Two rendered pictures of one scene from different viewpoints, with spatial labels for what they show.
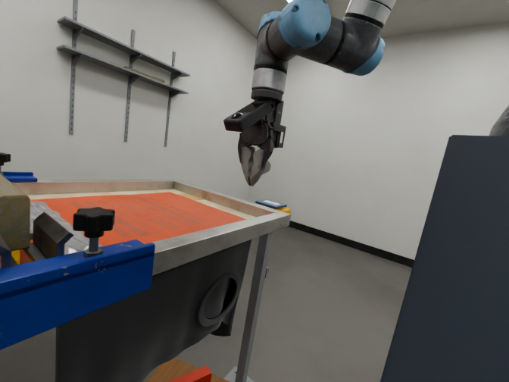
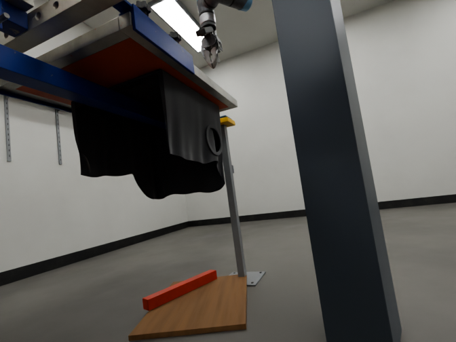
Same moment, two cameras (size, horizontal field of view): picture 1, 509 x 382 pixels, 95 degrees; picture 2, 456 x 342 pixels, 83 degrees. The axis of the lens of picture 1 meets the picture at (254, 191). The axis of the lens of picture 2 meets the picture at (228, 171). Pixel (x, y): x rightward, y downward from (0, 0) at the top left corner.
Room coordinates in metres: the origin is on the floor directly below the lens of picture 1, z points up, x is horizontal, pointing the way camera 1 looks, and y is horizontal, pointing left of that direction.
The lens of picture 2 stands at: (-0.57, 0.24, 0.49)
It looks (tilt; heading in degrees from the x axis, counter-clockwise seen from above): 5 degrees up; 348
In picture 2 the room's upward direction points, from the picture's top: 8 degrees counter-clockwise
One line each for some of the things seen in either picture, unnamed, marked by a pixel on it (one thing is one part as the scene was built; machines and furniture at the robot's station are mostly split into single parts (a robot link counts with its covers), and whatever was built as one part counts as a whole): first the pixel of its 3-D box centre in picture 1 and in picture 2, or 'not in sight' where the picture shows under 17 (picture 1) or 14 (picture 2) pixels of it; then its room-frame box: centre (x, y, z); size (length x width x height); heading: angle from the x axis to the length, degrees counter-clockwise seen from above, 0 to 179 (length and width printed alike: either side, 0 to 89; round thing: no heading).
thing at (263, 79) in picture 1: (266, 85); (207, 22); (0.56, 0.01, 1.32); 0.08 x 0.08 x 0.05
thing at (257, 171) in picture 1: (263, 167); (216, 59); (0.56, -0.01, 1.13); 0.06 x 0.03 x 0.09; 147
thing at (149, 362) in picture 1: (173, 307); (192, 134); (0.51, 0.15, 0.77); 0.46 x 0.09 x 0.36; 147
